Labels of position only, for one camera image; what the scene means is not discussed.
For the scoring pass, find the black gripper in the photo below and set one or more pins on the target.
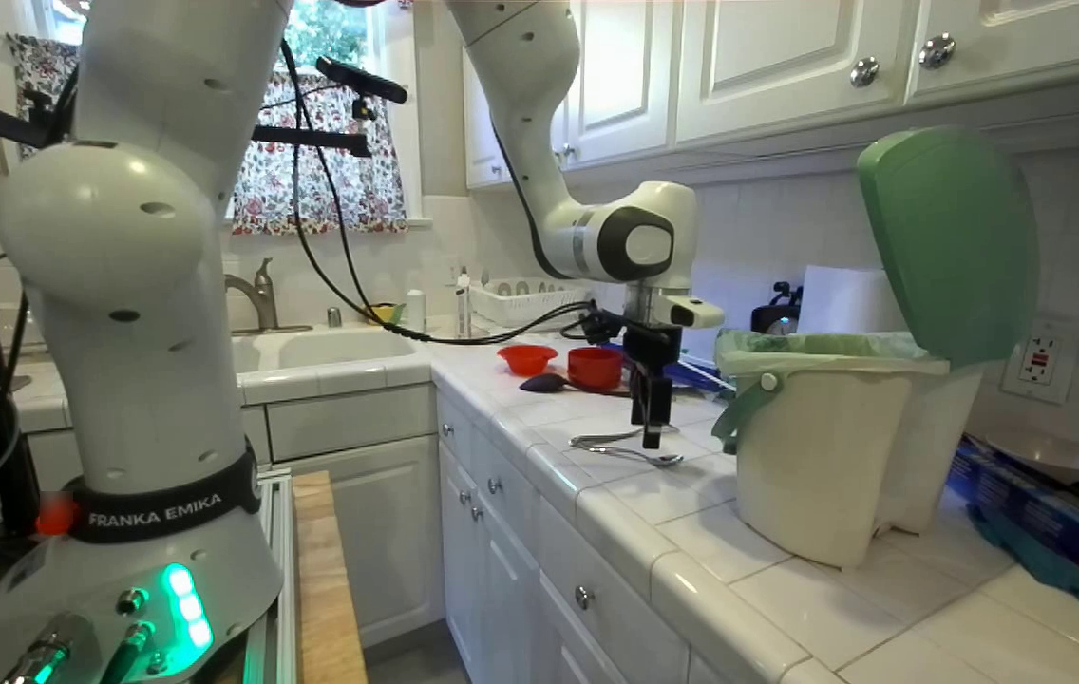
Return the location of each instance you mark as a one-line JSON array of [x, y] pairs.
[[650, 390]]

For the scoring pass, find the white bin with liner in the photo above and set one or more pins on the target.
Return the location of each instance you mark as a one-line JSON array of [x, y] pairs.
[[837, 437]]

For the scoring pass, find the green bin lid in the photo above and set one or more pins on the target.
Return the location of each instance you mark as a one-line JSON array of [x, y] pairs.
[[955, 235]]

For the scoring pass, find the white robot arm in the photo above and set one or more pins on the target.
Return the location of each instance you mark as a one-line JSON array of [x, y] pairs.
[[115, 231]]

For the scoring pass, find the red measuring cup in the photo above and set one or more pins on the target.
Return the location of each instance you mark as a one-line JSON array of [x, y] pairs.
[[595, 371]]

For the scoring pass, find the metal fork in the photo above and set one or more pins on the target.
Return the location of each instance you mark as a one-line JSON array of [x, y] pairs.
[[586, 442]]

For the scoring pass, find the black measuring scoop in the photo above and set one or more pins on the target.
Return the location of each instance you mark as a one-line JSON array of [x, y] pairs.
[[546, 381]]

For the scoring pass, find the red bowl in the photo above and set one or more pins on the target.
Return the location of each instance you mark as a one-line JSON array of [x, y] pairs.
[[525, 359]]

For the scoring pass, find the white dish rack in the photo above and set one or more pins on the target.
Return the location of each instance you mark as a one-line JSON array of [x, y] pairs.
[[523, 302]]

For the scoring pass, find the white paper towel roll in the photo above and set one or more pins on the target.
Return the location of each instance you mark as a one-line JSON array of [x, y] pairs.
[[847, 302]]

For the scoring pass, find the white lower cabinet fronts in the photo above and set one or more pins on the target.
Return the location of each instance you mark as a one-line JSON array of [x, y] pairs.
[[548, 565]]

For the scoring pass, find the yellow sponge dish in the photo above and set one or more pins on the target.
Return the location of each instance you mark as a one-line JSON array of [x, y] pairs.
[[381, 311]]

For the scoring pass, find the white upper cabinets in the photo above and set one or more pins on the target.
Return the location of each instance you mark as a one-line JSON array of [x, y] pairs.
[[607, 81]]

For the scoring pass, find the kitchen faucet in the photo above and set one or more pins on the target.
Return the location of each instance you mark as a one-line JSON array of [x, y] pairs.
[[265, 296]]

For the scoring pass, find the floral window curtain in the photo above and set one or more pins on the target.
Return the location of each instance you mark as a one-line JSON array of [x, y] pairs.
[[284, 188]]

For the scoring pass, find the blue wrap box right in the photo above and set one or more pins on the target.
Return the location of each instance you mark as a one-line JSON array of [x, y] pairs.
[[1014, 511]]

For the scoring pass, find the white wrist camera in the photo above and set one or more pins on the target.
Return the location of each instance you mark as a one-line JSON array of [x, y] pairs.
[[667, 309]]

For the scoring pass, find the wall power outlet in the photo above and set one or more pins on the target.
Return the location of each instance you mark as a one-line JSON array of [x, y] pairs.
[[1042, 361]]

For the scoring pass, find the black camera on stand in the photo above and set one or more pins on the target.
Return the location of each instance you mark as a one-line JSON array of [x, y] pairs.
[[363, 81]]

